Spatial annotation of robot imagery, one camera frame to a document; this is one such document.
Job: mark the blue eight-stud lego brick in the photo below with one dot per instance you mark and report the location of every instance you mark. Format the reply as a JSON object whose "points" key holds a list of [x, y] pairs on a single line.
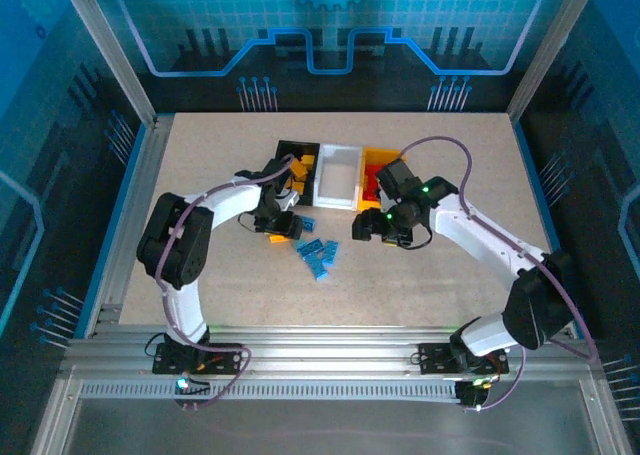
{"points": [[315, 268], [309, 246]]}

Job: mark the blue table edge strip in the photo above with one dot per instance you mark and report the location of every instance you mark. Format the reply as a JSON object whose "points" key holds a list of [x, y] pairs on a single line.
{"points": [[116, 225], [532, 175]]}

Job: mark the aluminium side rail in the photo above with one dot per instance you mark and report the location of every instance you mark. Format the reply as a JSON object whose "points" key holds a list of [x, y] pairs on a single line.
{"points": [[145, 175]]}

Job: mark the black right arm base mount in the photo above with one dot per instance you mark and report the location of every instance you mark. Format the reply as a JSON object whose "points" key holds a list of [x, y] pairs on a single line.
{"points": [[435, 357]]}

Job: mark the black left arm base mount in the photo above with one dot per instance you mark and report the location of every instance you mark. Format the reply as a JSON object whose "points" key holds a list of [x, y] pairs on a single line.
{"points": [[170, 360]]}

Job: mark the black plastic bin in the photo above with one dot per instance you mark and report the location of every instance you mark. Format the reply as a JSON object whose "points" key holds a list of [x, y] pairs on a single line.
{"points": [[286, 146]]}

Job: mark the grey metal base plate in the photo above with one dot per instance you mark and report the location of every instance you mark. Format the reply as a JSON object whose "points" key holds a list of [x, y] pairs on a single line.
{"points": [[325, 430]]}

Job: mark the red square lego brick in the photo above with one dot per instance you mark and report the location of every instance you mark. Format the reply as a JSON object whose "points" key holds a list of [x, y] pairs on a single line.
{"points": [[371, 187], [369, 198]]}

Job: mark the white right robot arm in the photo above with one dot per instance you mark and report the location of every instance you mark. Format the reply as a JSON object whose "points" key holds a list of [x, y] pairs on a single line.
{"points": [[480, 235]]}

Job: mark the small black controller board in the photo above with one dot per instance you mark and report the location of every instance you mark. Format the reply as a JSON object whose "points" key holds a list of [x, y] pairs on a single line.
{"points": [[475, 392], [187, 384]]}

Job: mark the white plastic bin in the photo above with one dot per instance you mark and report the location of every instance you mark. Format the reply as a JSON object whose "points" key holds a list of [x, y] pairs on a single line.
{"points": [[340, 149]]}

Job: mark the red eight-stud lego brick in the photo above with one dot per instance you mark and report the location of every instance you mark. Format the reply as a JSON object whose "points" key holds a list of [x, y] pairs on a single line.
{"points": [[374, 171]]}

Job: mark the blue six-stud lego brick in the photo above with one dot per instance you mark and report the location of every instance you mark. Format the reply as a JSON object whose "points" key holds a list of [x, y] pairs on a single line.
{"points": [[330, 252]]}

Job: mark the aluminium frame post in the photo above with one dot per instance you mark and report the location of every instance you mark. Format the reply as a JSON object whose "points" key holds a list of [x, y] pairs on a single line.
{"points": [[545, 60], [115, 60]]}

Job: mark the yellow plastic bin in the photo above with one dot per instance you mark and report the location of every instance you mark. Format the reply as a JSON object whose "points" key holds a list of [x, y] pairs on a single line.
{"points": [[380, 154]]}

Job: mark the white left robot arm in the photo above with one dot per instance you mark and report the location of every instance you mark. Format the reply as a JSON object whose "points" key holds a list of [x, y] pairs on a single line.
{"points": [[225, 205]]}

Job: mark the smooth yellow lego brick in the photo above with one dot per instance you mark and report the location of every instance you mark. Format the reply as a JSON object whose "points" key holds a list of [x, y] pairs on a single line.
{"points": [[277, 238]]}

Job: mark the long aluminium frame rail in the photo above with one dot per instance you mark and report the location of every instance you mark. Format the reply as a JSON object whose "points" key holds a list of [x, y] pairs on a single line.
{"points": [[325, 350]]}

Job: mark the small blue lego brick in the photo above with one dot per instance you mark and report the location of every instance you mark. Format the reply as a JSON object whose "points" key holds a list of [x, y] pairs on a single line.
{"points": [[308, 223]]}

